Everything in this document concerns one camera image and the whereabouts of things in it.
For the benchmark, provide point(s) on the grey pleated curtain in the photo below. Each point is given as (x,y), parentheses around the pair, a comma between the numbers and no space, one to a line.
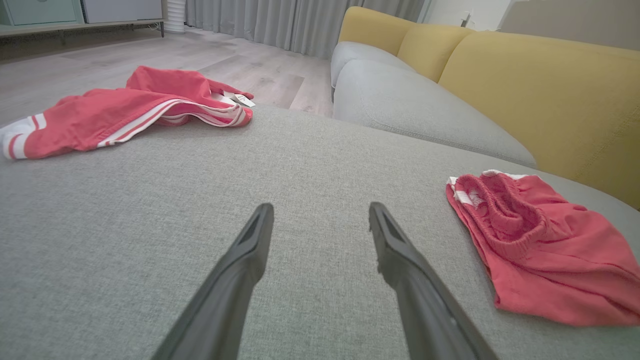
(280,20)

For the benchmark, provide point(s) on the wide yellow sofa back cushion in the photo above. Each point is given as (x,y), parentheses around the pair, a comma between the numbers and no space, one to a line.
(550,100)

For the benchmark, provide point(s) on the red garment with 23 print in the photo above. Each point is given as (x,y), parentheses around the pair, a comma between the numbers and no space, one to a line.
(100,115)

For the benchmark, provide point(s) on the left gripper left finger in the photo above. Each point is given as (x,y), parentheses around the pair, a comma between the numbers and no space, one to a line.
(225,300)

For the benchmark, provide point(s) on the small grey sofa seat cushion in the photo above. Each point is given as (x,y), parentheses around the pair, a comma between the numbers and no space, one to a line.
(360,52)

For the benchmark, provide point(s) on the rounded yellow sofa end cushion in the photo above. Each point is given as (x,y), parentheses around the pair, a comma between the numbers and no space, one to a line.
(370,27)

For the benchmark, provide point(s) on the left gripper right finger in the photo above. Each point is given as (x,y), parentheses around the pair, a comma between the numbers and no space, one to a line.
(425,310)

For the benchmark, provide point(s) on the narrow yellow sofa back cushion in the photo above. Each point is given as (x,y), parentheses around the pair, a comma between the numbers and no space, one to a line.
(430,47)

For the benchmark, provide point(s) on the white cylindrical bin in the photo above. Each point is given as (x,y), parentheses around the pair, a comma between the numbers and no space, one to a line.
(175,15)

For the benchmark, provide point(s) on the red shorts with elastic waistband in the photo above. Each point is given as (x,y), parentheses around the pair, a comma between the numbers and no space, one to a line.
(550,260)

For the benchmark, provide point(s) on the small dark wall plug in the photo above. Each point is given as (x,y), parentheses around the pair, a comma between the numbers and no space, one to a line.
(467,20)

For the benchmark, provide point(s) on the wide grey sofa seat cushion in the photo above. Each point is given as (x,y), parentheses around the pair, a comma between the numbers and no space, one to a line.
(410,105)

